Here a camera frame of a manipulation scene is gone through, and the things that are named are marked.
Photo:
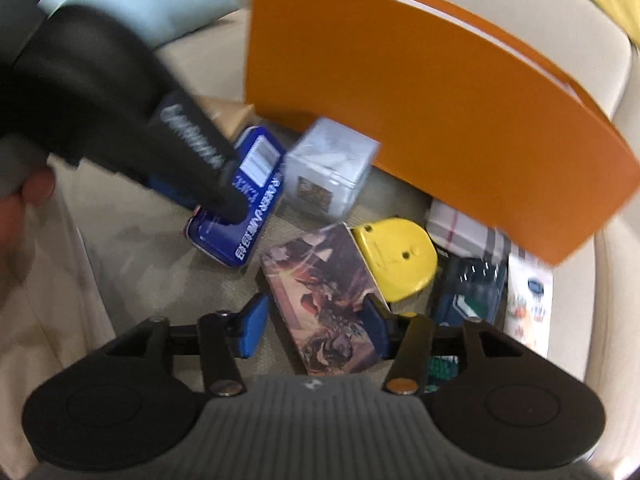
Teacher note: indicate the person's left hand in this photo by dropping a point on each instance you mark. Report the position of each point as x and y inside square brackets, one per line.
[27, 197]

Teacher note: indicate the beige sofa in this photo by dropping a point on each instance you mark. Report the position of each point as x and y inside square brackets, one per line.
[565, 60]

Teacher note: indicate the yellow tape measure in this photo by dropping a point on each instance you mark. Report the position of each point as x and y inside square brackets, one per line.
[400, 255]

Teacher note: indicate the blue tin box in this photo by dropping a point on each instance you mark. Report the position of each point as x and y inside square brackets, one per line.
[262, 205]

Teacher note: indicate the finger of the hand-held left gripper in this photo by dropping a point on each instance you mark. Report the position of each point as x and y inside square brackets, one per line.
[234, 205]
[170, 191]

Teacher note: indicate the white tube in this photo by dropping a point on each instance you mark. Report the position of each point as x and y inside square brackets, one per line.
[525, 310]

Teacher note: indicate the illustrated card box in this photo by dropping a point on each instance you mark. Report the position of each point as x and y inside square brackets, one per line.
[320, 285]

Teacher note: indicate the plaid packet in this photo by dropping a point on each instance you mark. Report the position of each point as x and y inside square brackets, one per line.
[460, 230]

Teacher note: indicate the orange box lid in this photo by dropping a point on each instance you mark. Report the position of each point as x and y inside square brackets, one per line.
[425, 110]

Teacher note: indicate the dark green spray can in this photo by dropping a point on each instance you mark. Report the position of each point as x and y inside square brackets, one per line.
[470, 287]

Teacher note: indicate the clear plastic box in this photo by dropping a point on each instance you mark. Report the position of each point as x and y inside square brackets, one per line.
[330, 160]

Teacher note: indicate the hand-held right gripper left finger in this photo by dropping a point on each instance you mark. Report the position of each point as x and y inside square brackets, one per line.
[255, 325]

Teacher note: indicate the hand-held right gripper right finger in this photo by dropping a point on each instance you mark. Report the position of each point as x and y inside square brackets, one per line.
[376, 329]

